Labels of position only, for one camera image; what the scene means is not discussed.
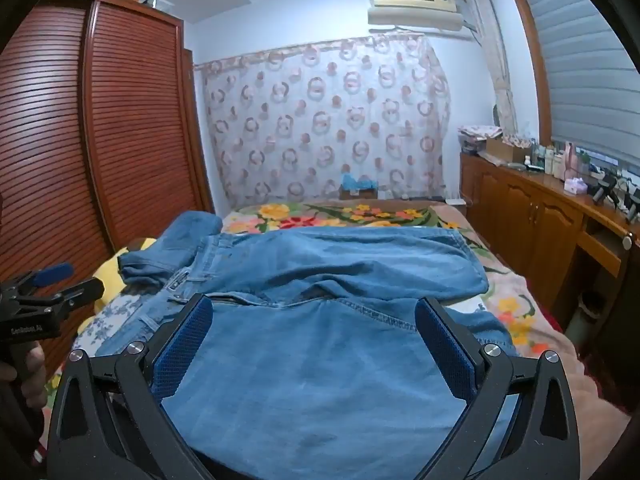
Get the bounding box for open cardboard box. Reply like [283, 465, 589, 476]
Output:
[485, 137, 533, 163]

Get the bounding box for floral fleece blanket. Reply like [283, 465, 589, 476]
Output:
[220, 199, 618, 406]

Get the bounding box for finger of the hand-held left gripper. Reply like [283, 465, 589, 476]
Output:
[17, 278, 106, 313]
[5, 263, 75, 293]

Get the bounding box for person's left hand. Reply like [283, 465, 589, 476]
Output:
[0, 345, 49, 413]

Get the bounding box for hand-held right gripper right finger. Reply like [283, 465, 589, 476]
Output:
[416, 296, 583, 480]

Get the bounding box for blue cloth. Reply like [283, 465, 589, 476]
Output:
[340, 172, 375, 191]

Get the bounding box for beige hanging curtain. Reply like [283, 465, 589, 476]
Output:
[462, 0, 518, 133]

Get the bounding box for circle patterned curtain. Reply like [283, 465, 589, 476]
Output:
[194, 30, 453, 213]

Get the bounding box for wooden sideboard cabinet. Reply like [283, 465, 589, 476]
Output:
[459, 152, 640, 331]

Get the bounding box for blue floral white quilt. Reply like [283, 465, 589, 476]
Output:
[72, 290, 166, 361]

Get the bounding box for yellow plush toy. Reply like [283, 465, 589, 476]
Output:
[92, 236, 158, 313]

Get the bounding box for white air conditioner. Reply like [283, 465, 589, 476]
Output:
[367, 0, 481, 38]

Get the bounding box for wooden louvered wardrobe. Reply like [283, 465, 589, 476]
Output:
[0, 0, 216, 376]

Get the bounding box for blue denim pants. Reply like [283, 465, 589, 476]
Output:
[120, 211, 518, 463]

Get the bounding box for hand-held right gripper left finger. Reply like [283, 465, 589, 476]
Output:
[46, 292, 236, 480]

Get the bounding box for small black tripod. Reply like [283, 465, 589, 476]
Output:
[592, 172, 623, 207]

